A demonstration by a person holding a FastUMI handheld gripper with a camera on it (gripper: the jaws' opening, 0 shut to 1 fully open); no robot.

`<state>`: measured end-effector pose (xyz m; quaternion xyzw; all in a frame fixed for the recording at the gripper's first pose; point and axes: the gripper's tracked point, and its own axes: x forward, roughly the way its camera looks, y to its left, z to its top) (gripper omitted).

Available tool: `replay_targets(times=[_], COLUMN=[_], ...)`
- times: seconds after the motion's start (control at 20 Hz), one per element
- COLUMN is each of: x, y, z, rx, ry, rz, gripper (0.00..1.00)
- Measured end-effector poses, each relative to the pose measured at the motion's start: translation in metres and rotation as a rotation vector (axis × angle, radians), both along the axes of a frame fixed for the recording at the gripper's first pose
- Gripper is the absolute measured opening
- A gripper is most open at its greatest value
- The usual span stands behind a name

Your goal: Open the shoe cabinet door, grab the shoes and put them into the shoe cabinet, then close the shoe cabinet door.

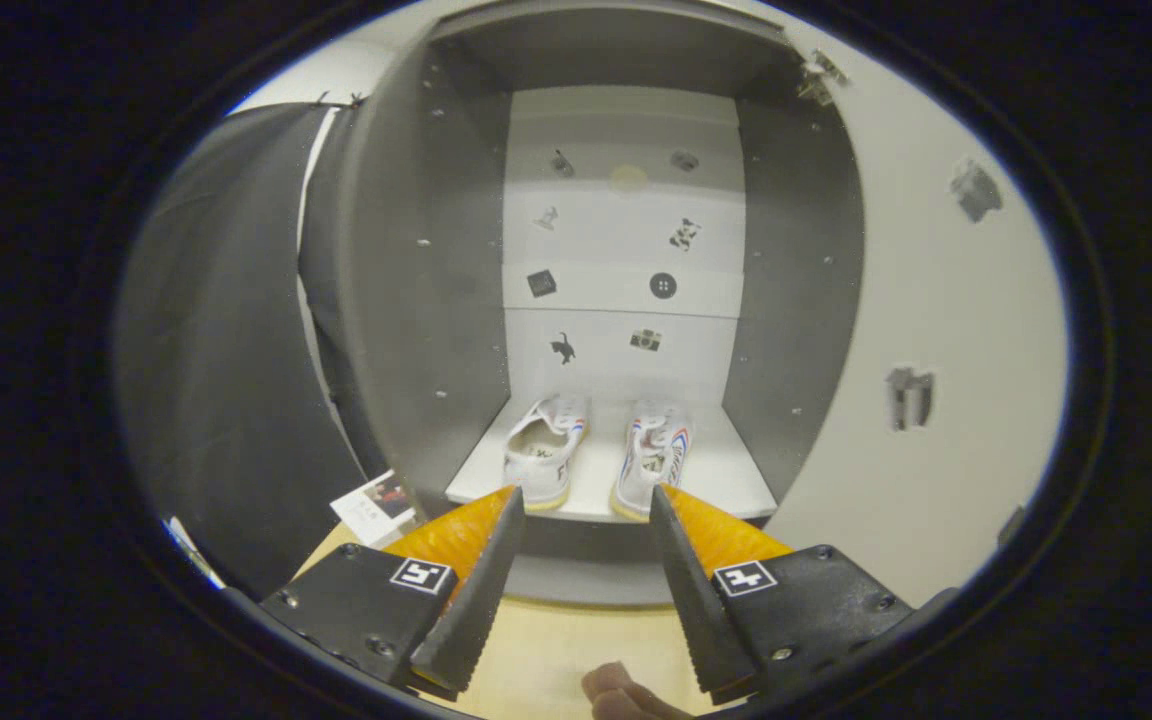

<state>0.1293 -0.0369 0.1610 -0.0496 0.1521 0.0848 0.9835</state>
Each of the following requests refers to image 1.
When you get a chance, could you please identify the black backdrop cloth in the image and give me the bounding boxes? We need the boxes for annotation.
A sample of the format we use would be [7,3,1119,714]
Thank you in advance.
[114,95,417,601]

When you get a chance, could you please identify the white canvas shoe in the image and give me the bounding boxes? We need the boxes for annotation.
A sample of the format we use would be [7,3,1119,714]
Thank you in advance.
[611,400,694,523]
[503,395,592,511]

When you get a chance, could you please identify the grey shoe cabinet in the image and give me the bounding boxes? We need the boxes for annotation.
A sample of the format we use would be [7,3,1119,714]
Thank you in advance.
[341,5,867,609]

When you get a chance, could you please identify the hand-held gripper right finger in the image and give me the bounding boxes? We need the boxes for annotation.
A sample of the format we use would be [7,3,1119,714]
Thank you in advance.
[648,484,957,706]

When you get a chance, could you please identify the metal door hinge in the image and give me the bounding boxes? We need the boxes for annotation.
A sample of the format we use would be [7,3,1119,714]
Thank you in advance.
[798,48,849,106]

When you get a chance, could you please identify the white book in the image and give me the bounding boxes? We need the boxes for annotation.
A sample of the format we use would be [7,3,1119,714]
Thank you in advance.
[329,470,424,549]

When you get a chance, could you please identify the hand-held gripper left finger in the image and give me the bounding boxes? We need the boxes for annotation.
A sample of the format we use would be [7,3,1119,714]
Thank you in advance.
[261,485,525,701]

